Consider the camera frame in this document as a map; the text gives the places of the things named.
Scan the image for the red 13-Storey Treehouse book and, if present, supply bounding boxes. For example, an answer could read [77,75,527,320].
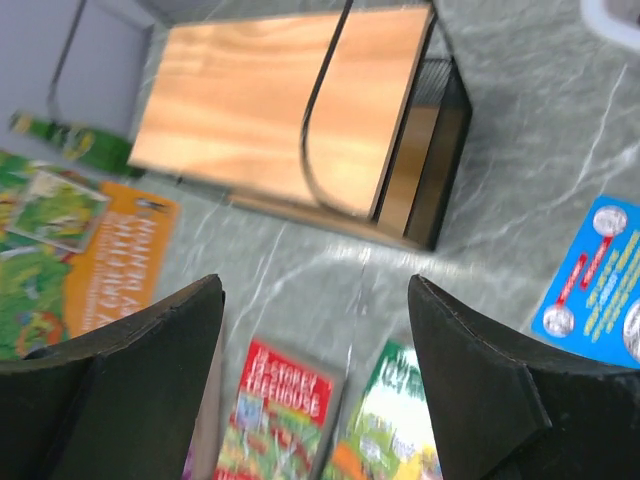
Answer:
[212,336,346,480]

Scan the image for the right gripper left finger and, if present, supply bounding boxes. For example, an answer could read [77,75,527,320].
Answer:
[1,275,223,479]

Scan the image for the wood and wire shelf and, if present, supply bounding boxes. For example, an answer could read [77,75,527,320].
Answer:
[46,0,474,252]

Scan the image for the green glass bottle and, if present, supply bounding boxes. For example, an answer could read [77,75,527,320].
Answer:
[8,110,146,179]

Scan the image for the purple 117-Storey Treehouse book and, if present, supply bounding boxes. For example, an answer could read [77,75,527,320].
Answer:
[181,324,224,480]

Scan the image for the white plastic fruit basket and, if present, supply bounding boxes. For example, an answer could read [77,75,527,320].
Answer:
[580,0,639,52]

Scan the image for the orange Treehouse book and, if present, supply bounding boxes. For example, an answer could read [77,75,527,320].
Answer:
[1,152,180,360]

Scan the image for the green 104-Storey Treehouse book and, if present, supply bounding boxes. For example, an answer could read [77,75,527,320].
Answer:
[321,339,443,480]

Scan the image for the blue cartoon book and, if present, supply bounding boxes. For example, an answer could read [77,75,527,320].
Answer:
[531,195,639,369]

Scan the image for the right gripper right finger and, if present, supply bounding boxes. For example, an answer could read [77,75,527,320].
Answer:
[408,275,639,479]

